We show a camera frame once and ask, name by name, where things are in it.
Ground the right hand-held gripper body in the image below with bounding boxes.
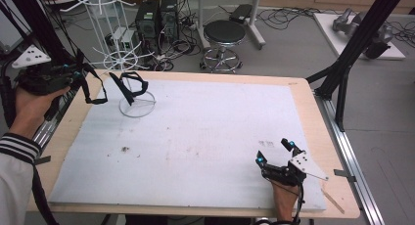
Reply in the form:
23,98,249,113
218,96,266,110
261,151,330,188

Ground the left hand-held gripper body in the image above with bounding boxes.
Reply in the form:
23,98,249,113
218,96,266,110
11,44,75,96

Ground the white wire hanger rack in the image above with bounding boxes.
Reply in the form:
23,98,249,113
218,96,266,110
44,0,158,119

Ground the person's left hand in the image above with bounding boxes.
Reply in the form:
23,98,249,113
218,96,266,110
9,85,71,140

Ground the person's right hand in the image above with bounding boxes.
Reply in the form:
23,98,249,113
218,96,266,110
270,181,300,223

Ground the wooden table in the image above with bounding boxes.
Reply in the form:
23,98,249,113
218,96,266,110
26,68,361,220

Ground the metal table clamp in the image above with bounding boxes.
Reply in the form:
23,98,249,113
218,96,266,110
33,155,53,166
333,168,357,183

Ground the wooden stick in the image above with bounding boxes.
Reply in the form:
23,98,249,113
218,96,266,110
320,188,346,215

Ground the white foam mat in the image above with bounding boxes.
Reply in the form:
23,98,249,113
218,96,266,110
47,77,328,213

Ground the white box device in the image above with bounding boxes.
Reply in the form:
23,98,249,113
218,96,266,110
110,25,140,54

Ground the large black computer tower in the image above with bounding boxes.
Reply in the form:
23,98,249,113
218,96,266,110
134,0,161,56

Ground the small black computer tower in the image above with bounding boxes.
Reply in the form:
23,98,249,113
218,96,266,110
159,0,180,41

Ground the white floor platform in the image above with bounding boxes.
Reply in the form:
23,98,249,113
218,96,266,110
312,12,407,61

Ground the black round stool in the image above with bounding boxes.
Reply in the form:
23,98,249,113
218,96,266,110
199,20,248,74

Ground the grey robot part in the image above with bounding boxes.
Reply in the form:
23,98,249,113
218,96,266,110
331,7,394,60

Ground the black flat box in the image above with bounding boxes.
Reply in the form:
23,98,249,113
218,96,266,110
228,3,254,24

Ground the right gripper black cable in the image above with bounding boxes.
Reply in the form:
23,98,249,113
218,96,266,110
262,176,305,225

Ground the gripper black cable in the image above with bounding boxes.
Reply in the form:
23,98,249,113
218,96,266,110
262,176,305,225
0,64,61,225

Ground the aluminium rail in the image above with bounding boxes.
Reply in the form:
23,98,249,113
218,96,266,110
30,87,79,151
313,90,387,225

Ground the black frame with cables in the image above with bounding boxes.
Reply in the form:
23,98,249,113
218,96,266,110
0,0,96,122

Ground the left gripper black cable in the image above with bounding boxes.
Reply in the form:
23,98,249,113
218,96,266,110
0,64,61,225

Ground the black frame strut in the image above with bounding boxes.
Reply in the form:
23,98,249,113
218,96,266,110
305,0,409,132

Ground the floor cable tangle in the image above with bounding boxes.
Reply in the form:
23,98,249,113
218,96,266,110
256,5,328,31

